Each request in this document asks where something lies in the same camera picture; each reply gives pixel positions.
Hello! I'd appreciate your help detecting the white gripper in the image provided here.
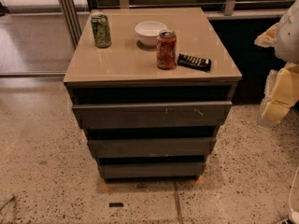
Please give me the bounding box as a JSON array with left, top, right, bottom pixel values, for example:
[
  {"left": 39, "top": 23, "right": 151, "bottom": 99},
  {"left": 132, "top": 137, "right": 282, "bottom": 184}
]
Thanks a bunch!
[{"left": 254, "top": 23, "right": 299, "bottom": 124}]

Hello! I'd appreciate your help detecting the grey drawer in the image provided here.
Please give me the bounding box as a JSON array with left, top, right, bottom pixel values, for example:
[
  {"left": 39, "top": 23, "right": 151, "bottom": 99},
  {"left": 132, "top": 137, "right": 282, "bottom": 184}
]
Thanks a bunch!
[
  {"left": 88, "top": 137, "right": 216, "bottom": 158},
  {"left": 98, "top": 162, "right": 206, "bottom": 179},
  {"left": 72, "top": 101, "right": 232, "bottom": 129}
]

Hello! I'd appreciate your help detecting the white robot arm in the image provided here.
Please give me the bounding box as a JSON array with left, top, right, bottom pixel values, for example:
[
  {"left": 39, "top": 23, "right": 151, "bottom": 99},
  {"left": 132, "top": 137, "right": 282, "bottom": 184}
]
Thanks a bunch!
[{"left": 254, "top": 0, "right": 299, "bottom": 127}]

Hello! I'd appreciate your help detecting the grey drawer cabinet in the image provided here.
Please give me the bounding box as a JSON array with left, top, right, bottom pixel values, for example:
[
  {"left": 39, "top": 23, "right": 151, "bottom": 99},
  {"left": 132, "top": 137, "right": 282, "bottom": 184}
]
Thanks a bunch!
[{"left": 63, "top": 7, "right": 243, "bottom": 184}]

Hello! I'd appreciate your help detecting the black snack bar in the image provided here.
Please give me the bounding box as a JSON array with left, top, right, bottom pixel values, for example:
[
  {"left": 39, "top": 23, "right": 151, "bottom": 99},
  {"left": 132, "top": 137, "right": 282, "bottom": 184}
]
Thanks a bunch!
[{"left": 178, "top": 54, "right": 211, "bottom": 72}]

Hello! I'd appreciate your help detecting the orange soda can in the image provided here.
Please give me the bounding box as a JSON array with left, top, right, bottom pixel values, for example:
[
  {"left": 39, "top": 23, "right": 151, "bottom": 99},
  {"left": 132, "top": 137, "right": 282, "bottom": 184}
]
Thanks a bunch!
[{"left": 157, "top": 30, "right": 177, "bottom": 70}]

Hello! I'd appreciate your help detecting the white bowl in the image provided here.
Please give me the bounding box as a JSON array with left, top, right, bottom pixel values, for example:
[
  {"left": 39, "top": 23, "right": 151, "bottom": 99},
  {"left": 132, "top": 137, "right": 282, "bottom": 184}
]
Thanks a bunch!
[{"left": 135, "top": 21, "right": 167, "bottom": 47}]

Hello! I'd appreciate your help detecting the green soda can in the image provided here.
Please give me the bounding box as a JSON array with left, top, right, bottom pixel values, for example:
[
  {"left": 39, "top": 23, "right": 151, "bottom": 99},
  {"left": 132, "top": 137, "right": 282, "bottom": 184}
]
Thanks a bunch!
[{"left": 91, "top": 12, "right": 111, "bottom": 48}]

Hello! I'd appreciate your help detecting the black floor tag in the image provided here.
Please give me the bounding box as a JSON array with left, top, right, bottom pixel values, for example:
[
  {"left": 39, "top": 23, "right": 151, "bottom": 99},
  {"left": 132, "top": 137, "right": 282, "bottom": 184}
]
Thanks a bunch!
[{"left": 109, "top": 203, "right": 124, "bottom": 208}]

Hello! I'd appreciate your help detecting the white cable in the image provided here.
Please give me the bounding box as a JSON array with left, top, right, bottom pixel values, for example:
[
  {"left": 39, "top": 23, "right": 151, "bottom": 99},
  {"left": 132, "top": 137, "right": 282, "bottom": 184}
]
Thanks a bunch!
[{"left": 287, "top": 165, "right": 299, "bottom": 224}]

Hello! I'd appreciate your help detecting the grey metal post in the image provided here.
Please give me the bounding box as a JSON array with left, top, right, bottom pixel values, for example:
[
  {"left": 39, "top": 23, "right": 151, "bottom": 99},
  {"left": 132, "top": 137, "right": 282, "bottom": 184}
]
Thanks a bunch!
[{"left": 58, "top": 0, "right": 81, "bottom": 49}]

